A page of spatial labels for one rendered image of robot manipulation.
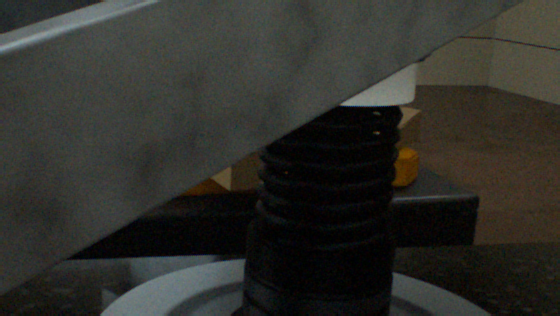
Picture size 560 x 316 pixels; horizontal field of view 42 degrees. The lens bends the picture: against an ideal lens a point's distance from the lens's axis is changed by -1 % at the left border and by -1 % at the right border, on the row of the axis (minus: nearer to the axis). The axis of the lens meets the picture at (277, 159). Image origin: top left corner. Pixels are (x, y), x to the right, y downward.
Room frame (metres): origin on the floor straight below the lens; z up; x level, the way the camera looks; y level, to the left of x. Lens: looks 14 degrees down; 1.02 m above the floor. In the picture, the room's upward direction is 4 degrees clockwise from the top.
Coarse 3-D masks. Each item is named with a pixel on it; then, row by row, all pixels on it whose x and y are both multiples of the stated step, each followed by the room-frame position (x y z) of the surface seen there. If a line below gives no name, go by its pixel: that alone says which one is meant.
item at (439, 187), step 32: (416, 192) 0.97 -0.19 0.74; (448, 192) 0.98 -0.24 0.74; (128, 224) 0.80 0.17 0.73; (160, 224) 0.82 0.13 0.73; (192, 224) 0.83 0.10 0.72; (224, 224) 0.85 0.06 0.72; (416, 224) 0.94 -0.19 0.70; (448, 224) 0.96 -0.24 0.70; (96, 256) 0.79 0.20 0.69; (128, 256) 0.80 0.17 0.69; (160, 256) 0.82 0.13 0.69
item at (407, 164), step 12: (408, 156) 1.01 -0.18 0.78; (396, 168) 0.99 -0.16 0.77; (408, 168) 1.00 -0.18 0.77; (396, 180) 0.99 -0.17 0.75; (408, 180) 1.00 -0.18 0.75; (192, 192) 0.88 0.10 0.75; (204, 192) 0.89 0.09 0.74; (216, 192) 0.90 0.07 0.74; (228, 192) 0.91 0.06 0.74; (240, 192) 0.91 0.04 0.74; (252, 192) 0.92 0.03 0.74
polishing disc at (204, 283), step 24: (216, 264) 0.41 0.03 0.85; (240, 264) 0.41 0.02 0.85; (144, 288) 0.37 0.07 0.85; (168, 288) 0.37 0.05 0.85; (192, 288) 0.37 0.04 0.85; (216, 288) 0.37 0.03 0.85; (240, 288) 0.38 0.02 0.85; (408, 288) 0.39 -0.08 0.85; (432, 288) 0.39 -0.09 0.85; (120, 312) 0.34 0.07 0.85; (144, 312) 0.34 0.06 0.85; (168, 312) 0.34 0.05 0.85; (192, 312) 0.34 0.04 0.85; (216, 312) 0.34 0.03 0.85; (408, 312) 0.36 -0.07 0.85; (432, 312) 0.36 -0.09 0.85; (456, 312) 0.36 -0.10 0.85; (480, 312) 0.36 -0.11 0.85
